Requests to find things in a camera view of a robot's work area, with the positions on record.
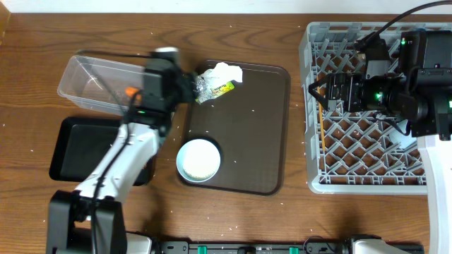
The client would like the orange carrot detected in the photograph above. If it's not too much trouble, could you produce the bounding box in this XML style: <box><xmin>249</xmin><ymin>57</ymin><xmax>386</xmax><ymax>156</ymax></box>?
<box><xmin>124</xmin><ymin>87</ymin><xmax>142</xmax><ymax>102</ymax></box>

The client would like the light blue cup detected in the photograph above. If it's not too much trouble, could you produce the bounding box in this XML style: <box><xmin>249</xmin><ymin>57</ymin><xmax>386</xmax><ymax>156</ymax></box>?
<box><xmin>389</xmin><ymin>120</ymin><xmax>417</xmax><ymax>150</ymax></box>

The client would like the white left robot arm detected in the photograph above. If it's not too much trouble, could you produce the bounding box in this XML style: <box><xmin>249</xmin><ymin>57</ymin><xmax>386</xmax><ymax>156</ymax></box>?
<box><xmin>46</xmin><ymin>53</ymin><xmax>195</xmax><ymax>253</ymax></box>

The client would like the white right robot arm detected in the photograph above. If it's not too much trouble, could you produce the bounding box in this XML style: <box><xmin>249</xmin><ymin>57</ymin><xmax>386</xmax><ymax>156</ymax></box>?
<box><xmin>308</xmin><ymin>30</ymin><xmax>451</xmax><ymax>253</ymax></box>

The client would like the grey dishwasher rack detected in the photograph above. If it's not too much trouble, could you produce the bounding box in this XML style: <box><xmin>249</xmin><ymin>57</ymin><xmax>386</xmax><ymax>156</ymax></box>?
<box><xmin>299</xmin><ymin>22</ymin><xmax>451</xmax><ymax>195</ymax></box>

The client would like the black waste bin tray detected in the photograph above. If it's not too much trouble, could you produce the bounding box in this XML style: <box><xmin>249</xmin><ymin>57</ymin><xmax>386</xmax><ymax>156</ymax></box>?
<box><xmin>48</xmin><ymin>116</ymin><xmax>156</xmax><ymax>187</ymax></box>

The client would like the crumpled foil snack wrapper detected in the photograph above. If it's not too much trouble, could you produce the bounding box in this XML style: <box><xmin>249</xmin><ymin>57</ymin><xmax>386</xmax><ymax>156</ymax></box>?
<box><xmin>195</xmin><ymin>76</ymin><xmax>235</xmax><ymax>104</ymax></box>

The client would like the wooden chopstick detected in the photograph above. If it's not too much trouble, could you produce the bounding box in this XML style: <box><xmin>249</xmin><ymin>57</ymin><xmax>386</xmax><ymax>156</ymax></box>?
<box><xmin>316</xmin><ymin>77</ymin><xmax>327</xmax><ymax>152</ymax></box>

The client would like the crumpled white tissue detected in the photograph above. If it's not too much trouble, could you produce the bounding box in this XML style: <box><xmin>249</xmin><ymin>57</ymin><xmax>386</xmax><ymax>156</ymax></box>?
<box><xmin>201</xmin><ymin>62</ymin><xmax>243</xmax><ymax>87</ymax></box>

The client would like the clear plastic container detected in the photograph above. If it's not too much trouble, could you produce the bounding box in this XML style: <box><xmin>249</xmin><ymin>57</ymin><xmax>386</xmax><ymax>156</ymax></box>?
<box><xmin>57</xmin><ymin>55</ymin><xmax>144</xmax><ymax>116</ymax></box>

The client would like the light blue rice bowl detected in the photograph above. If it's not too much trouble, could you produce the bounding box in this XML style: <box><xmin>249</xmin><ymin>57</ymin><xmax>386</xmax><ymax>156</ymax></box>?
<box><xmin>176</xmin><ymin>139</ymin><xmax>221</xmax><ymax>183</ymax></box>

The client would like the brown serving tray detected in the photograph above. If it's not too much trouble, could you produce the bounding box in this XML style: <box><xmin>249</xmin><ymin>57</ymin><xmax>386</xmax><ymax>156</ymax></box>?
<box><xmin>184</xmin><ymin>63</ymin><xmax>291</xmax><ymax>196</ymax></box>

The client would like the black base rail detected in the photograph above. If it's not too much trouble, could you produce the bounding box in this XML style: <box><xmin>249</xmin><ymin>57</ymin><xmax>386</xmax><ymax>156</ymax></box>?
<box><xmin>123</xmin><ymin>231</ymin><xmax>424</xmax><ymax>254</ymax></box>

